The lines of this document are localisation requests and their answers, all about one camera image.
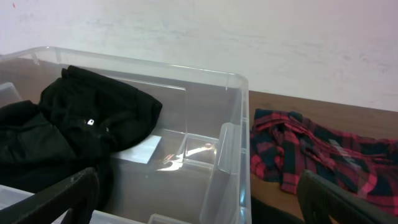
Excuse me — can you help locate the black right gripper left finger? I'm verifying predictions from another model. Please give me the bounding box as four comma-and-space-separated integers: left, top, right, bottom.
1, 167, 100, 224

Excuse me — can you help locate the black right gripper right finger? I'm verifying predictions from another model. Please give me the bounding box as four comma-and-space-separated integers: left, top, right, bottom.
297, 170, 397, 224

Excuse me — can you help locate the black garment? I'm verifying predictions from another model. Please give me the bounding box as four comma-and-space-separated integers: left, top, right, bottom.
251, 197, 304, 224
1, 66, 162, 209

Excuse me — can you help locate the red plaid shirt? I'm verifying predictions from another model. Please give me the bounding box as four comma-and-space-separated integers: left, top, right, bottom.
250, 109, 397, 215

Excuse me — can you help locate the white label in bin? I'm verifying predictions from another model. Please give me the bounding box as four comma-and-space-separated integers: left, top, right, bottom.
112, 135, 162, 164

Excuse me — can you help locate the clear plastic storage bin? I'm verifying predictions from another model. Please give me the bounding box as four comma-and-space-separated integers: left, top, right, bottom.
1, 47, 252, 224

